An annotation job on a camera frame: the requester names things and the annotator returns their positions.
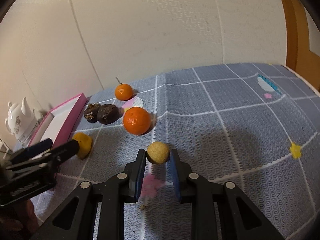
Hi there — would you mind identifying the yellow fruit piece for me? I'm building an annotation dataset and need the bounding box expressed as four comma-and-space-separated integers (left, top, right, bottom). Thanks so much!
72, 132, 93, 159

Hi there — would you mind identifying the dark brown dried fruit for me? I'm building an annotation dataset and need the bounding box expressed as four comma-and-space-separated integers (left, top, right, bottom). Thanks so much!
97, 104, 119, 125

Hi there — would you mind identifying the large orange mandarin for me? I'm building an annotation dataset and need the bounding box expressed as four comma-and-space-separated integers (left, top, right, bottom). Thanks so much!
123, 107, 151, 135

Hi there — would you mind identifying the small orange with stem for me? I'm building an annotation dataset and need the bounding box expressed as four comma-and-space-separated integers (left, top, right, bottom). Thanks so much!
114, 77, 133, 101

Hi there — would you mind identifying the dark wrinkled dried fruit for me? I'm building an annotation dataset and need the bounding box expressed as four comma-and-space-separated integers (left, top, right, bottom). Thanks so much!
84, 103, 101, 123

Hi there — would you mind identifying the pink white cardboard box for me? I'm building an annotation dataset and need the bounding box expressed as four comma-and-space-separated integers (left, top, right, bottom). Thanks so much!
28, 93, 87, 148

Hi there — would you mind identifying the white ceramic electric kettle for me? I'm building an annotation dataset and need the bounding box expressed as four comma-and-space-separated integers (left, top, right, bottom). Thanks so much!
5, 97, 39, 147

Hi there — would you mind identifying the grey patterned tablecloth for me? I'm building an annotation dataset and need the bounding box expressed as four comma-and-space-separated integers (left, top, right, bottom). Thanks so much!
33, 63, 319, 239

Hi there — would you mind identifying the wooden door frame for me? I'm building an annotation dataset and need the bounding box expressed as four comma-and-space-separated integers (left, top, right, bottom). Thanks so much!
281, 0, 319, 90

